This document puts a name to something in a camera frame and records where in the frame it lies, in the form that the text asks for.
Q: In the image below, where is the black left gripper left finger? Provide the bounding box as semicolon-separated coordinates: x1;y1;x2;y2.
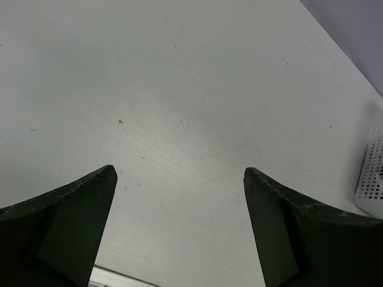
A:
1;165;117;286

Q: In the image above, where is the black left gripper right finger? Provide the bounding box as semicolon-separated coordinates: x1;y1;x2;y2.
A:
244;167;382;286

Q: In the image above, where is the white plastic perforated basket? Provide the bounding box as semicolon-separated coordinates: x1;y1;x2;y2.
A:
354;105;382;219

